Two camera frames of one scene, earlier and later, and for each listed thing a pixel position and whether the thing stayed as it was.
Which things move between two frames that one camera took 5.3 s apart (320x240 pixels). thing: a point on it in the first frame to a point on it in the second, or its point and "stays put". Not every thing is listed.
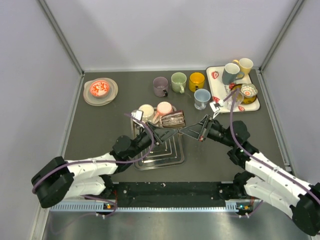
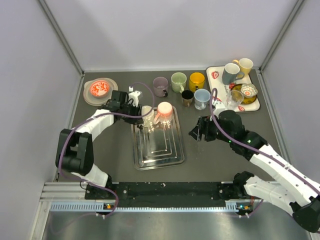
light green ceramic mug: x=178 y=82 stays put
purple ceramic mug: x=160 y=85 stays put
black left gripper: x=160 y=134 to x=135 y=121
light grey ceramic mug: x=201 y=96 stays put
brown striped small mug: x=174 y=120 to x=187 y=96
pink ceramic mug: x=163 y=108 stays put
